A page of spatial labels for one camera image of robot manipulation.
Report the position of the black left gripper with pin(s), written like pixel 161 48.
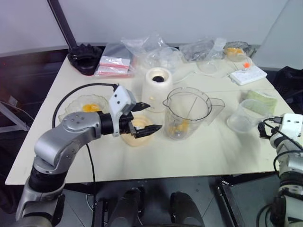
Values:
pixel 125 123

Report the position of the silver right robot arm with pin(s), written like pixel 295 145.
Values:
pixel 291 165

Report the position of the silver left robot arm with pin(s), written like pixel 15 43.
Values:
pixel 71 132

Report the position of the cream blender jar lid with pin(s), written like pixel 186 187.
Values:
pixel 139 142

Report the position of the white blender base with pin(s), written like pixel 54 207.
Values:
pixel 156 89

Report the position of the orange segments in jar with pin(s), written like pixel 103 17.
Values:
pixel 179 127

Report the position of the clear plastic blender jar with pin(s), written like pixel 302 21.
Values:
pixel 189 106

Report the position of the orange segments in scalloped bowl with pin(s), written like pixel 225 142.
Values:
pixel 91 107

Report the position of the black ridged stand base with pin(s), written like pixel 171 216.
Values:
pixel 84 61

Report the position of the orange segments in dark-rimmed bowl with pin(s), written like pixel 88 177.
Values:
pixel 234 52

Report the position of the clear round plastic container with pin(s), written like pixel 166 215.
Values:
pixel 165 58

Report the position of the scalloped clear glass bowl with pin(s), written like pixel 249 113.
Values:
pixel 75 104

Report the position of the crumpled clear plastic bag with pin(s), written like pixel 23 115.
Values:
pixel 142 43

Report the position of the small clear plastic cup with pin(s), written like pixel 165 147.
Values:
pixel 207 66

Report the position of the clear bag with dark contents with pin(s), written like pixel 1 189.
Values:
pixel 201 49

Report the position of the dark rounded shape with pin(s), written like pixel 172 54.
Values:
pixel 184 210
pixel 127 208

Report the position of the clear plastic measuring cup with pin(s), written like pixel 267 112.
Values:
pixel 246 116

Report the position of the white power strip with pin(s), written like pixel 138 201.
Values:
pixel 248 75

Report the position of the clear bowl with dark rim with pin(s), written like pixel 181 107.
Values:
pixel 239 53

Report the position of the small orange plug cap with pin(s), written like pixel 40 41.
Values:
pixel 247 65

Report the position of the black slanted pole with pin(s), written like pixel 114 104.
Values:
pixel 64 21

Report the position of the black bag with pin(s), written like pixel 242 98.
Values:
pixel 290 87

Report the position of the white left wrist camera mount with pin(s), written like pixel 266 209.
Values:
pixel 119 99

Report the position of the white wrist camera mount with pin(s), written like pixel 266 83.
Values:
pixel 292 124
pixel 119 99

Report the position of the black metal frame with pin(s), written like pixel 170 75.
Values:
pixel 229 203

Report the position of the grey metal frame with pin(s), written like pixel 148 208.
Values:
pixel 14 118

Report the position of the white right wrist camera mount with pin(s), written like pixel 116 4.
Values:
pixel 292 124

